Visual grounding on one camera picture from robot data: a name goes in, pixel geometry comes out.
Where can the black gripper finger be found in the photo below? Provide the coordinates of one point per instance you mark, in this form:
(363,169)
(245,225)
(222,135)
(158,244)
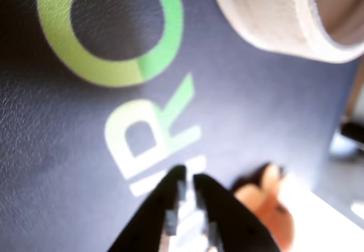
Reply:
(159,206)
(227,218)

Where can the orange octopus plush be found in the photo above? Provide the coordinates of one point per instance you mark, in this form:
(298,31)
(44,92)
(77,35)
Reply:
(264,206)

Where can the round wooden box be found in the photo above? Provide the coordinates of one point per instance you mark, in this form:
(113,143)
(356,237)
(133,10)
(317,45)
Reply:
(270,16)

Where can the dark mat with WOWROBO logo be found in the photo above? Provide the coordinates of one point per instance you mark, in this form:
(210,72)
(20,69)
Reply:
(42,149)

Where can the black blurry device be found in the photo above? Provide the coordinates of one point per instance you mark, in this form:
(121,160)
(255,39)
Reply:
(354,134)

